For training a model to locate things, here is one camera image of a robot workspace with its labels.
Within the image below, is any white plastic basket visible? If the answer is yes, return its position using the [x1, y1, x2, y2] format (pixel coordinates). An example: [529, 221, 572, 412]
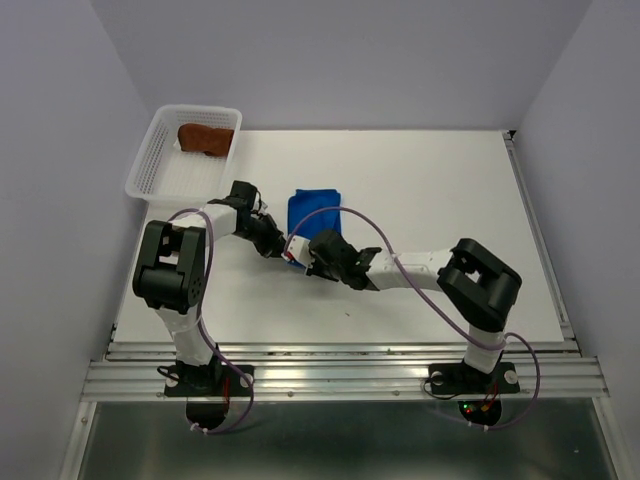
[125, 104, 243, 203]

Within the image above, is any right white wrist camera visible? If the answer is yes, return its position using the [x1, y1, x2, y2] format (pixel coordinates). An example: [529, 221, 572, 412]
[282, 235, 313, 268]

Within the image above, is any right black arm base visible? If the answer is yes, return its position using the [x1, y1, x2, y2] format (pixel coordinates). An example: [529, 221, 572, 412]
[422, 361, 521, 397]

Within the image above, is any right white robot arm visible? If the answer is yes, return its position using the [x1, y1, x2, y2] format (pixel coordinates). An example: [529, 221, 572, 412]
[289, 230, 522, 390]

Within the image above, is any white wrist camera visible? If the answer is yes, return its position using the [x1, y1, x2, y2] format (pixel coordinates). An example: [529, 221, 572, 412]
[282, 235, 313, 268]
[252, 198, 267, 212]

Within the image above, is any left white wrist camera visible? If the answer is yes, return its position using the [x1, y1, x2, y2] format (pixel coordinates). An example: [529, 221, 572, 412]
[252, 198, 267, 212]

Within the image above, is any blue towel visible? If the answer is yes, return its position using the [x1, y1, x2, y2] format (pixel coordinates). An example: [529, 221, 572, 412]
[287, 189, 342, 240]

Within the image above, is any brown towel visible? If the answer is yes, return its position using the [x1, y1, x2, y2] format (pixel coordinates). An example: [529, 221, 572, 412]
[177, 123, 234, 157]

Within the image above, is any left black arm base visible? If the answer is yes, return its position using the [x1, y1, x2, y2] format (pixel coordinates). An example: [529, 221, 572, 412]
[156, 357, 254, 398]

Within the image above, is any aluminium rail frame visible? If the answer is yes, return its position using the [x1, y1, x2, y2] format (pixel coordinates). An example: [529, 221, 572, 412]
[61, 132, 636, 479]

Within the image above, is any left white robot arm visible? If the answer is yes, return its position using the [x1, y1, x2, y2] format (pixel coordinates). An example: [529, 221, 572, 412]
[132, 181, 285, 394]

